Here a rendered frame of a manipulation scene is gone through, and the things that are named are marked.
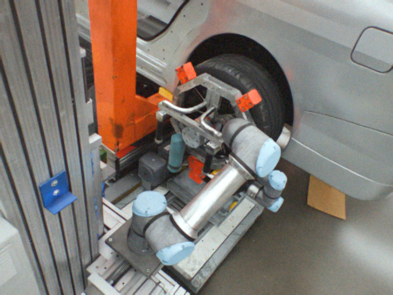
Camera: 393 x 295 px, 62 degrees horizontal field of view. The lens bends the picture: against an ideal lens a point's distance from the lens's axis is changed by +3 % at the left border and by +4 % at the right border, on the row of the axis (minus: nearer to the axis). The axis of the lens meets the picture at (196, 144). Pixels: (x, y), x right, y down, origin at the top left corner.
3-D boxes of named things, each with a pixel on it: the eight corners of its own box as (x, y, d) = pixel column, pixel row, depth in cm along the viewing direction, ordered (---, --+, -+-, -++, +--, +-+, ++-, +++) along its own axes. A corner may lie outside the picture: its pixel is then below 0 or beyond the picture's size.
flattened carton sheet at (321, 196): (344, 175, 296) (346, 172, 294) (344, 220, 255) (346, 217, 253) (311, 163, 302) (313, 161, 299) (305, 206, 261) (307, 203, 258)
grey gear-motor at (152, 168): (189, 173, 256) (195, 141, 233) (152, 203, 229) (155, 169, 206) (172, 162, 263) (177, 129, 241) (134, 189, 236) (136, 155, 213)
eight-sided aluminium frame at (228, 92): (240, 179, 191) (267, 104, 155) (234, 185, 187) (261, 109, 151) (173, 134, 212) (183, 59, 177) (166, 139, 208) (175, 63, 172)
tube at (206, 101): (209, 106, 172) (213, 90, 165) (186, 121, 159) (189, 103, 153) (185, 92, 179) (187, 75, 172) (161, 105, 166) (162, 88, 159)
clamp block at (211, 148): (223, 147, 160) (225, 140, 157) (212, 155, 154) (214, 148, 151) (215, 143, 162) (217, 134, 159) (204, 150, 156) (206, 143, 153)
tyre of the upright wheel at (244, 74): (299, 71, 165) (197, 40, 196) (278, 86, 150) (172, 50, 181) (273, 168, 204) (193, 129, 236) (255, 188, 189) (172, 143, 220)
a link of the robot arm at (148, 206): (153, 204, 126) (155, 181, 117) (172, 229, 118) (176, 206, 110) (125, 217, 119) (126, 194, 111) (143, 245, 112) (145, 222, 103)
